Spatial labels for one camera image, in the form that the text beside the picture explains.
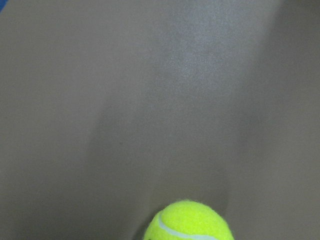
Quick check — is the yellow tennis ball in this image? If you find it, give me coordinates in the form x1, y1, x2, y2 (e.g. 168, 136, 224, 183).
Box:
143, 200, 234, 240

